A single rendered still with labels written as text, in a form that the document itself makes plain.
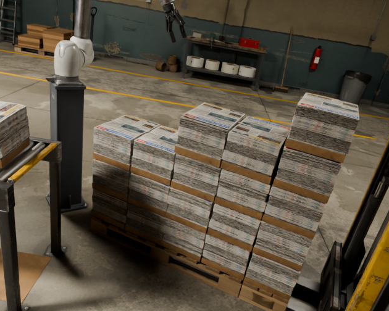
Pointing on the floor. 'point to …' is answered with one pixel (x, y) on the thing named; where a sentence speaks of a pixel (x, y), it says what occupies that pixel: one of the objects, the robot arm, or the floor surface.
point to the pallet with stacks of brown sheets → (42, 39)
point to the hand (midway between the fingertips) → (178, 38)
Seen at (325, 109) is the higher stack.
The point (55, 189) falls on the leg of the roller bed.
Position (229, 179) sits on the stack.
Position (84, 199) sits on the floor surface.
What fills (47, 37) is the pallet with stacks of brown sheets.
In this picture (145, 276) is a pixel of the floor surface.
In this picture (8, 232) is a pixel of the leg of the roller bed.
